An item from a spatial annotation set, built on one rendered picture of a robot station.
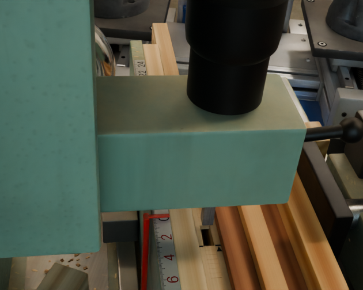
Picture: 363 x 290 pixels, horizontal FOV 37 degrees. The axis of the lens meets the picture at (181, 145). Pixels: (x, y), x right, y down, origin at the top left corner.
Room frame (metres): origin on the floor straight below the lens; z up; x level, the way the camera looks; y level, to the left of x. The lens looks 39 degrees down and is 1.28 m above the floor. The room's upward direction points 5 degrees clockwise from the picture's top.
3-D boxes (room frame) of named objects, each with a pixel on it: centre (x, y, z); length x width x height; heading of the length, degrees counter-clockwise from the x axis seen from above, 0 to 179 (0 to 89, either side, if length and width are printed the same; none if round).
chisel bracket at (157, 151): (0.31, -0.01, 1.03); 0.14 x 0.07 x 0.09; 101
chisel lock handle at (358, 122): (0.33, -0.10, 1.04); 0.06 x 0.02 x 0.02; 101
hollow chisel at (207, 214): (0.31, -0.03, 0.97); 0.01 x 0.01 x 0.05; 11
